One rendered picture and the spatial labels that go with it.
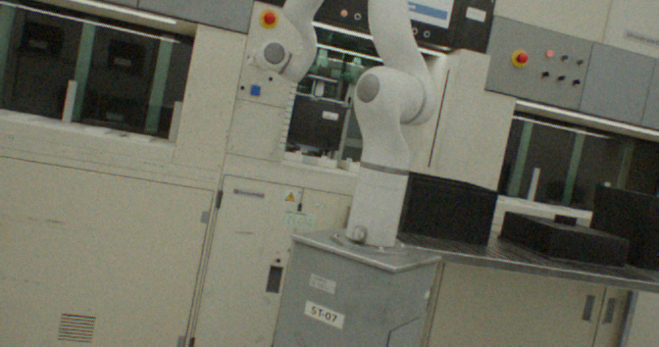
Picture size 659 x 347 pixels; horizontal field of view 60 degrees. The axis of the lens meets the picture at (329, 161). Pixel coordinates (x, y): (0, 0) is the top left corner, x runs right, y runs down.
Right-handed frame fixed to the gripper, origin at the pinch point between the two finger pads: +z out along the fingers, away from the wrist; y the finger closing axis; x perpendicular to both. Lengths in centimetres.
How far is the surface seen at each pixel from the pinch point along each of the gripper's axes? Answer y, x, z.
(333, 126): 34.8, -16.8, 22.7
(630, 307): 167, -66, -2
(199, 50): -20.8, -0.6, 2.7
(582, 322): 150, -77, 2
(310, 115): 24.6, -14.1, 22.6
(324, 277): 15, -51, -74
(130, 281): -29, -82, 2
